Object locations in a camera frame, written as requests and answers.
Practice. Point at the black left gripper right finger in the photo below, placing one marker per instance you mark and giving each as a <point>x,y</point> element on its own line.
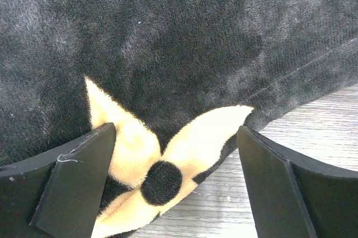
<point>293,195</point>

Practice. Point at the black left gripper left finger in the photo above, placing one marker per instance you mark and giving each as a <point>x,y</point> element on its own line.
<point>57,193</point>

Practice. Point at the black plush flower blanket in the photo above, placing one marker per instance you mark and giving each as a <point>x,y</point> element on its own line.
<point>177,78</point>

